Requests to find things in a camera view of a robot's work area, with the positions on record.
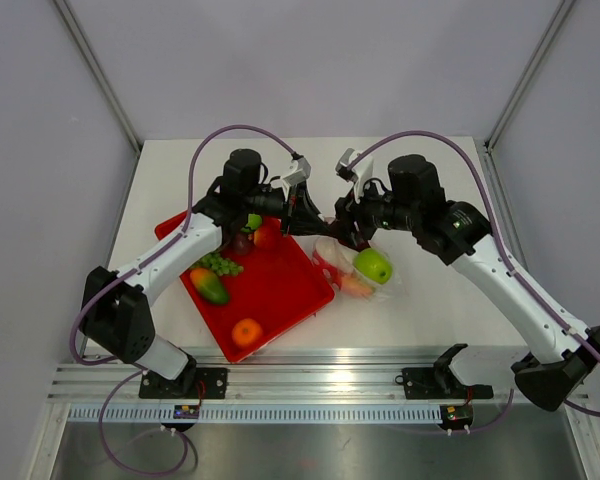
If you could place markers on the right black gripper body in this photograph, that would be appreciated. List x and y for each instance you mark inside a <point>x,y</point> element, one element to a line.
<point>376,211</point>

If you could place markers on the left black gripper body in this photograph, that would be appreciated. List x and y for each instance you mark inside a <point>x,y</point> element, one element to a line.
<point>265,201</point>

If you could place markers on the green apple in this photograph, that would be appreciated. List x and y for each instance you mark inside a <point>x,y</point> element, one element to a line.
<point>374,265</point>

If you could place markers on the red orange mango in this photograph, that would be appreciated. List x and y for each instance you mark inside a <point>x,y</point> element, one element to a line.
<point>352,286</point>

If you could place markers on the clear zip top bag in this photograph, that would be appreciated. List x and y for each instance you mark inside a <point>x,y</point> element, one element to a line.
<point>382,292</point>

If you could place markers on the white radish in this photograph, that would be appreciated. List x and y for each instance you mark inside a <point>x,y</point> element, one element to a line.
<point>335,254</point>

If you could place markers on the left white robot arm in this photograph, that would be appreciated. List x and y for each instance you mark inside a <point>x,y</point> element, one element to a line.
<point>116,311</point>

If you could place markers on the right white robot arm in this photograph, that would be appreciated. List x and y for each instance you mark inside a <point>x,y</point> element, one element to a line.
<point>563,350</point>

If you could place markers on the green toy melon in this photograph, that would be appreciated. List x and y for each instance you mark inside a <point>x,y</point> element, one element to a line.
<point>254,222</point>

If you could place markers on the small purple plum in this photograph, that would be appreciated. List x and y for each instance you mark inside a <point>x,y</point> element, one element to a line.
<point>241,244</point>

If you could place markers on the red plastic tray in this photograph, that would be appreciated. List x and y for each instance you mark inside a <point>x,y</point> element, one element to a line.
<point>278,288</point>

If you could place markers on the green grapes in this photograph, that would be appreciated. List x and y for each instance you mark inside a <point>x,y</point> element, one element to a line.
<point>218,264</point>

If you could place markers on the yellow green mango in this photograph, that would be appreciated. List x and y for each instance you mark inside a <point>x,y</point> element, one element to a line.
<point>209,286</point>

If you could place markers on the orange fruit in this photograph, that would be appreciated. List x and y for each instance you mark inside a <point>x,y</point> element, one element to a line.
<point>247,334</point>

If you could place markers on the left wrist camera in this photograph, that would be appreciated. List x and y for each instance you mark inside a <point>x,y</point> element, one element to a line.
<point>298,172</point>

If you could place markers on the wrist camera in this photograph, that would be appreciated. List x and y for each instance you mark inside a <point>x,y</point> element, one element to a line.
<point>356,172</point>
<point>298,172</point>

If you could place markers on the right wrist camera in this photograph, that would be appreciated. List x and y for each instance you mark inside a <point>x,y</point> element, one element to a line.
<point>356,172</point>

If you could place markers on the aluminium mounting rail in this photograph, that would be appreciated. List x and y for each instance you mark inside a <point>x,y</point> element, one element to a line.
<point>292,376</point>

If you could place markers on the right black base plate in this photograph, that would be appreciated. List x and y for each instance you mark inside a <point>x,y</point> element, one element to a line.
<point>436,381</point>

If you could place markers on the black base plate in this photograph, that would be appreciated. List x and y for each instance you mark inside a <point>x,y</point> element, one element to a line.
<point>207,383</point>
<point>436,381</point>

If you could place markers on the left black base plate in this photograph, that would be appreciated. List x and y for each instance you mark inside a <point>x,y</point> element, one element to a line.
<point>207,383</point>

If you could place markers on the right aluminium frame post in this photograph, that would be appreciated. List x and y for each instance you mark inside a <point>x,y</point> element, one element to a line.
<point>530,72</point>

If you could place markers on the aluminium frame post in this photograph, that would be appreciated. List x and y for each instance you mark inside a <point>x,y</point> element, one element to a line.
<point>530,72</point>
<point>81,41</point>

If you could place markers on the left aluminium frame post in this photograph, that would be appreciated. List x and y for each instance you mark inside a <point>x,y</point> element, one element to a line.
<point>81,41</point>

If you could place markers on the white slotted cable duct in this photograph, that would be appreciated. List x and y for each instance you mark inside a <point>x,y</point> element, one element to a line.
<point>257,414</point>

